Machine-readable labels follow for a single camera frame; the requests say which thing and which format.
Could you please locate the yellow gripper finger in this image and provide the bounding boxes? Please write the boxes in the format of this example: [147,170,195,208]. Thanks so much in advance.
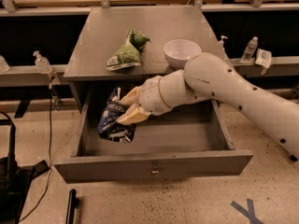
[116,103,150,125]
[120,86,140,106]

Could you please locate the blue chip bag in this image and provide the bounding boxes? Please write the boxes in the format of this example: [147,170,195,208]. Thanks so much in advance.
[97,87,136,143]

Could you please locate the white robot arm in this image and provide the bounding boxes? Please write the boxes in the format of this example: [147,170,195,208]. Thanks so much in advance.
[117,52,299,158]

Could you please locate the green chip bag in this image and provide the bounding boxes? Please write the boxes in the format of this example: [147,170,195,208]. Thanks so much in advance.
[106,29,150,71]

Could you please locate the open grey top drawer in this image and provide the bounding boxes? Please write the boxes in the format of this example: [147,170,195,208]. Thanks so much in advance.
[54,81,253,183]

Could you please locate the grey counter cabinet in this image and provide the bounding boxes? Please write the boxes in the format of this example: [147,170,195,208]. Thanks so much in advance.
[64,6,226,108]

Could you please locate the white bowl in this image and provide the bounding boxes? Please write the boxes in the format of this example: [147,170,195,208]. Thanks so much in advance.
[164,39,202,70]

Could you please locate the clear sanitizer pump bottle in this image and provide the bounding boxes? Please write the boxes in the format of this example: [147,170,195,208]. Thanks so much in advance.
[33,50,52,74]

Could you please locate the small white pump bottle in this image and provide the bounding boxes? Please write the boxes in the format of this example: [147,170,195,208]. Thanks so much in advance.
[219,35,228,50]

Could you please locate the black bar on floor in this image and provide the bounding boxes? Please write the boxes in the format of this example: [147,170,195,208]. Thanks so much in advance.
[65,189,79,224]

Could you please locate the clear plastic water bottle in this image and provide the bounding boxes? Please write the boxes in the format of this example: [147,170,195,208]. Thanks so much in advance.
[240,36,258,63]

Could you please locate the white paper packet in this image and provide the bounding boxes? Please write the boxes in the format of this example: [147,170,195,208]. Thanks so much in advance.
[255,49,272,68]

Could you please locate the black stand base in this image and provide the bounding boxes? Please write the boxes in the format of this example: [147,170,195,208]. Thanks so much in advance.
[0,112,50,224]

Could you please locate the blue tape cross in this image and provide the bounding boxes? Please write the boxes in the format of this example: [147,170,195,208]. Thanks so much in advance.
[231,199,264,224]

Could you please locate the black hanging cable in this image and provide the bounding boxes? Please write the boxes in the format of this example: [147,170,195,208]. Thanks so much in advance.
[18,83,54,224]

